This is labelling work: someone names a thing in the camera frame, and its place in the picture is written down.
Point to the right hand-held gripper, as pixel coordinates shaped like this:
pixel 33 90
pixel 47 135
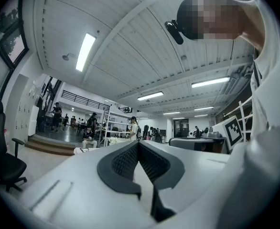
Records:
pixel 233 132

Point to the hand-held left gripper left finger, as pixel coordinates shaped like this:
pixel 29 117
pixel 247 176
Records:
pixel 82 187

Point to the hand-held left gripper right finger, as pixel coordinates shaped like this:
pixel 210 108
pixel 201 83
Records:
pixel 197 170

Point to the ceiling tube light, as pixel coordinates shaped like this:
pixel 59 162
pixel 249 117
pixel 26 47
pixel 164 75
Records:
pixel 203 108
pixel 85 52
pixel 150 96
pixel 171 113
pixel 210 82

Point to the brown wooden steps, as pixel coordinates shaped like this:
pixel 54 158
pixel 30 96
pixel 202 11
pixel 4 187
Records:
pixel 51 144

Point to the white rack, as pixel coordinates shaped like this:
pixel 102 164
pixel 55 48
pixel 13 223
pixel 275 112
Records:
pixel 244 118

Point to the white metal shelf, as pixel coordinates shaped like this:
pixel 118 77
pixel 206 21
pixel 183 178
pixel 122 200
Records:
pixel 111 128

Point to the white tall cabinet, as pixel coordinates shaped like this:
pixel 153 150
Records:
pixel 33 120

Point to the black office chair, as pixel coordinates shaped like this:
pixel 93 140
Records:
pixel 1 161

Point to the black balcony railing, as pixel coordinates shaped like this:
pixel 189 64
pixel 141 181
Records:
pixel 82 100

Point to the person's white printed t-shirt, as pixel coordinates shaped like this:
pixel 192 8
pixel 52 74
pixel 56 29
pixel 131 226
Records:
pixel 273 92

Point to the white locker cabinet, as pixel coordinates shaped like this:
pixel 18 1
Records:
pixel 23 104

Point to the person's head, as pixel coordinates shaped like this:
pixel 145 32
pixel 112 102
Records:
pixel 214 15

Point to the person's neck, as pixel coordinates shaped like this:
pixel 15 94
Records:
pixel 252 23

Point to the black framed window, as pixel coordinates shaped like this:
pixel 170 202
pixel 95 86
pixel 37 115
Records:
pixel 8 49

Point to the black head camera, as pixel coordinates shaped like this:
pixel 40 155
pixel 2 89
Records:
pixel 174 32

